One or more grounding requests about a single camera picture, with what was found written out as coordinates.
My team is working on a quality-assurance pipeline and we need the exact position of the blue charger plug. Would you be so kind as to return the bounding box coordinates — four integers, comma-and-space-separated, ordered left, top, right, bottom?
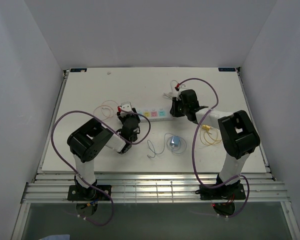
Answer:
169, 135, 180, 149

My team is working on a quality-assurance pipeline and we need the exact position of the right blue corner label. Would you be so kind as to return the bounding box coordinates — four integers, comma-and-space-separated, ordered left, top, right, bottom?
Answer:
218, 67, 236, 72

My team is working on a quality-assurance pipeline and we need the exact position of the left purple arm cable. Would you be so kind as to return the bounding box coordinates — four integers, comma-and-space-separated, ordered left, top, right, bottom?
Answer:
50, 109, 152, 227

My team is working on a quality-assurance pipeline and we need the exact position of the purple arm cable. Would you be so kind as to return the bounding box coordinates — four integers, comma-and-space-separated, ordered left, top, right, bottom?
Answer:
174, 77, 250, 218
50, 109, 152, 227

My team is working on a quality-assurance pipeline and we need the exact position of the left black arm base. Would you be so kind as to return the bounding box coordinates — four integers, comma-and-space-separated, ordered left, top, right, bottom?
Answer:
67, 185, 110, 202

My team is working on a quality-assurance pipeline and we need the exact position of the white power strip cord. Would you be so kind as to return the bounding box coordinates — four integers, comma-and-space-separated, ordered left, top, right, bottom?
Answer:
162, 79, 182, 101

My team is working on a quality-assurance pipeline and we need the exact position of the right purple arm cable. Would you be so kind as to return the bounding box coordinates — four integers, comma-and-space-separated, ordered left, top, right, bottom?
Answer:
174, 77, 250, 218

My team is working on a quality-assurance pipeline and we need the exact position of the left blue corner label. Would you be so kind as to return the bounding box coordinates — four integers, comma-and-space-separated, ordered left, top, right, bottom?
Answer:
70, 68, 87, 73

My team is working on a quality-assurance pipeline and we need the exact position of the white colourful power strip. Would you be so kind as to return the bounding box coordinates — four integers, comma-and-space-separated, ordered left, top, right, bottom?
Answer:
136, 106, 173, 123

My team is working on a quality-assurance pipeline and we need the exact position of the blue corner label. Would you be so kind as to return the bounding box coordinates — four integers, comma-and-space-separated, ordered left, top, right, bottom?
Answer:
218, 67, 236, 72
70, 68, 87, 73

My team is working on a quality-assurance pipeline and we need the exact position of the yellow charger plug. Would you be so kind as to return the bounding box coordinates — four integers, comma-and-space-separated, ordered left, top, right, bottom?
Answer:
201, 124, 212, 132

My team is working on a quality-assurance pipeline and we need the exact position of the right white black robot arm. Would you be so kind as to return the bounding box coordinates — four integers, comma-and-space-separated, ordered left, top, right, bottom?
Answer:
170, 86, 261, 199

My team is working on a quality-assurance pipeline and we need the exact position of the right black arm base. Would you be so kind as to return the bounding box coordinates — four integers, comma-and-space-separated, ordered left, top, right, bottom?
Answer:
195, 183, 246, 200

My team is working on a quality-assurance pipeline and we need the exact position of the blue cloth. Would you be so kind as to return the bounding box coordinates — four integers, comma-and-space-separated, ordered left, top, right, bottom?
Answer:
42, 234, 70, 240

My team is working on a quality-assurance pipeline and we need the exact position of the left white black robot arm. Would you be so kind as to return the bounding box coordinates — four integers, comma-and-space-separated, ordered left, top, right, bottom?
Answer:
67, 104, 141, 200

